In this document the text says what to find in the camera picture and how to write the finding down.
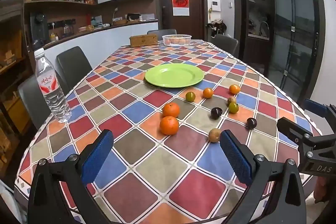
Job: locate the white intercom panel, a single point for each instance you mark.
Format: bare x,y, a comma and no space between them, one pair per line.
216,6

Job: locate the yellowish brown plum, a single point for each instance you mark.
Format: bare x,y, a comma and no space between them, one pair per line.
231,100
214,135

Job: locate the cart with bags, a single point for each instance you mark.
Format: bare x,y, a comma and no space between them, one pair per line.
216,26

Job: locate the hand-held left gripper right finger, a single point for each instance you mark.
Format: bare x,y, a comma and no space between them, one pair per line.
237,158

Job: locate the dark grey dining chair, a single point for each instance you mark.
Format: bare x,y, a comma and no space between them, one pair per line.
74,66
31,103
225,44
161,32

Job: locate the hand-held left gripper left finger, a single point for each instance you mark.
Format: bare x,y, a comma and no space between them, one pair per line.
97,158

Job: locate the white plastic basket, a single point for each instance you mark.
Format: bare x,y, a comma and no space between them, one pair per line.
177,40

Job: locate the small orange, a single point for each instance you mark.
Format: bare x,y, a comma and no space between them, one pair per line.
234,89
208,92

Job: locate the person's right hand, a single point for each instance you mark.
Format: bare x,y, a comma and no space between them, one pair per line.
321,187

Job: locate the metal faucet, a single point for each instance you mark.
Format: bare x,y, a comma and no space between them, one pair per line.
264,26

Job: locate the red and white wall poster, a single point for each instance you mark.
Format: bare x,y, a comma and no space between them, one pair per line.
180,1

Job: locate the glass sliding door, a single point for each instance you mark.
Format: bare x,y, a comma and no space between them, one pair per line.
294,24

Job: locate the dark purple plum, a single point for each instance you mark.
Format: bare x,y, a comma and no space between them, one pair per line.
216,113
251,123

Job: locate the black coffee machine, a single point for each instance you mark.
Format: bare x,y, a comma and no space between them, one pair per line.
39,29

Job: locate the clear plastic water bottle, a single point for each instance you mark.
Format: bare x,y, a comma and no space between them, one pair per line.
51,87

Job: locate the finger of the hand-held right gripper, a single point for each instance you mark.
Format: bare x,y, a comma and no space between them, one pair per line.
316,107
292,128

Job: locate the white desk lamp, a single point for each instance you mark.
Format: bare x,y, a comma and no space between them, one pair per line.
115,12

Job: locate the small wicker basket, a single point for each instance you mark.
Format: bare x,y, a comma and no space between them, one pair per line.
119,22

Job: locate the white counter cabinet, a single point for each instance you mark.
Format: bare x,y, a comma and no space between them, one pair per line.
105,40

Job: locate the green plum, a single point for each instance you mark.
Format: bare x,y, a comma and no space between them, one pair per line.
190,96
233,107

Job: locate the large orange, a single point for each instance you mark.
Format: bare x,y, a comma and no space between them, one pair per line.
171,110
169,125

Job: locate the woven rattan box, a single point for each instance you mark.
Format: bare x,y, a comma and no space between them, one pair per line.
143,40

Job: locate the checkered colourful tablecloth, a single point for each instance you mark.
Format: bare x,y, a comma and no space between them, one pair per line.
147,155

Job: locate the dark brown door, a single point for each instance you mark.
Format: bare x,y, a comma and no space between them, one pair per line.
197,3

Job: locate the green plate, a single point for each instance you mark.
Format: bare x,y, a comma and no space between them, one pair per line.
174,75

